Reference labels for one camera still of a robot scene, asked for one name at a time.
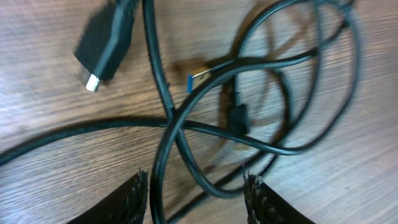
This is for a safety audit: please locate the thick black USB cable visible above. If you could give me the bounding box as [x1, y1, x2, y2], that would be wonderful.
[0, 0, 361, 224]

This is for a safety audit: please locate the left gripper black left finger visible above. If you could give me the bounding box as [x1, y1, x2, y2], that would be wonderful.
[68, 170, 149, 224]

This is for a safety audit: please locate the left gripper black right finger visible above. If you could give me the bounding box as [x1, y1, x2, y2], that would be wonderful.
[243, 170, 315, 224]

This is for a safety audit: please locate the thin black micro USB cable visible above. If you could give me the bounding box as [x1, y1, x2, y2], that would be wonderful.
[228, 0, 361, 153]

